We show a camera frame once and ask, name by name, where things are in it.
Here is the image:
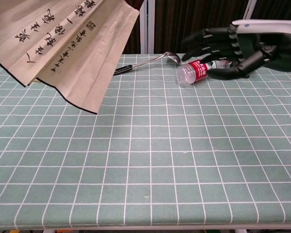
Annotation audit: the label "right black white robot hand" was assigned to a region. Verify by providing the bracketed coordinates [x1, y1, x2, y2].
[181, 19, 291, 81]

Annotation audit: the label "paper folding fan maroon ribs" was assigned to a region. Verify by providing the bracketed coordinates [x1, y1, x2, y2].
[0, 0, 140, 115]

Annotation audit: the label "dark curtain partition panel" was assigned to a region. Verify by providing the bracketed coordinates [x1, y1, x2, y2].
[146, 0, 252, 55]
[122, 0, 148, 55]
[243, 0, 291, 25]

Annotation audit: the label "clear bottle red label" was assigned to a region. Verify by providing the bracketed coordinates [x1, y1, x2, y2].
[175, 59, 234, 86]

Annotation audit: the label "green checked tablecloth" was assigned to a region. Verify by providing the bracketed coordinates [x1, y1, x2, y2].
[0, 53, 291, 231]

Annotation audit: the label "steel ladle black handle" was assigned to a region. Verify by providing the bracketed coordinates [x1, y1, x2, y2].
[114, 51, 181, 75]

